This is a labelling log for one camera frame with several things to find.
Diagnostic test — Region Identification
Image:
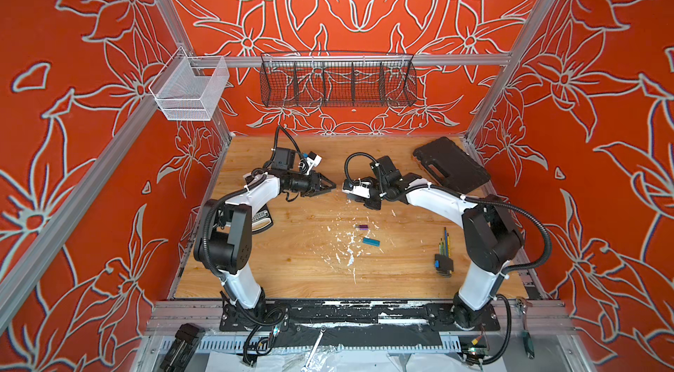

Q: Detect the pencils bundle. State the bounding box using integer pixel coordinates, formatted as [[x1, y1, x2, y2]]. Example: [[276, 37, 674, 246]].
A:
[[439, 228, 450, 258]]

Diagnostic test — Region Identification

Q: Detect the black box with blue clip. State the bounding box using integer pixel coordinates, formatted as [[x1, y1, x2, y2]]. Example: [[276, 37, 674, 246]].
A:
[[434, 254, 454, 277]]

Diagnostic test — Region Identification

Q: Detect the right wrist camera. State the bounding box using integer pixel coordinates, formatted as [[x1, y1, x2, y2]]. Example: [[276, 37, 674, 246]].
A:
[[342, 182, 372, 203]]

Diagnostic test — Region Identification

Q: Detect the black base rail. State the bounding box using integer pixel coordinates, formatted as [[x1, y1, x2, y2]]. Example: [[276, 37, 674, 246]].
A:
[[220, 297, 501, 333]]

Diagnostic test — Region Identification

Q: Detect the black wire basket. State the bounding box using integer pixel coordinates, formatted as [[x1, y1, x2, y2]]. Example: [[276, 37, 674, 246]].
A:
[[259, 51, 418, 109]]

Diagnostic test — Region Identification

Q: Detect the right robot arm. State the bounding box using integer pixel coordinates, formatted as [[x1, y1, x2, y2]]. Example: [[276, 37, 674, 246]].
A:
[[342, 152, 552, 330]]

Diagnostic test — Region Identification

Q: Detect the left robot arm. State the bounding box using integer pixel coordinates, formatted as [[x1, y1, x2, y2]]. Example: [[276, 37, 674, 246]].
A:
[[193, 169, 336, 325]]

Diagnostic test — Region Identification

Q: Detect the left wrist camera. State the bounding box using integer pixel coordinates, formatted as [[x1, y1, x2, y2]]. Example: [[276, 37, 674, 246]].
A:
[[270, 148, 322, 175]]

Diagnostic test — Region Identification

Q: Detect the teal usb drive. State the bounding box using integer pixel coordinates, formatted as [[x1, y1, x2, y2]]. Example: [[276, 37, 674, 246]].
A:
[[363, 238, 380, 247]]

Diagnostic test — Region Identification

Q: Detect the black tool case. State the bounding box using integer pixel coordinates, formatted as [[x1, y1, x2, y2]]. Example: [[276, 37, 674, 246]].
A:
[[412, 137, 491, 194]]

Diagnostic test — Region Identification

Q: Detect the clear plastic bin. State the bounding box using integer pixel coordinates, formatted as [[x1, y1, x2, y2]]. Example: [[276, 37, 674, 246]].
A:
[[149, 46, 230, 121]]

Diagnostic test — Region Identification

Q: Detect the green handled screwdriver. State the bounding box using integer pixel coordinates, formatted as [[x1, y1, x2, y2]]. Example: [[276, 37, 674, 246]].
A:
[[521, 330, 535, 360]]

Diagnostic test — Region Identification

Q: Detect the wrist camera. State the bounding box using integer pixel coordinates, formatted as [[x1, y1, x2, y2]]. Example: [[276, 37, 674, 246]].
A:
[[270, 148, 322, 175], [342, 182, 372, 203]]

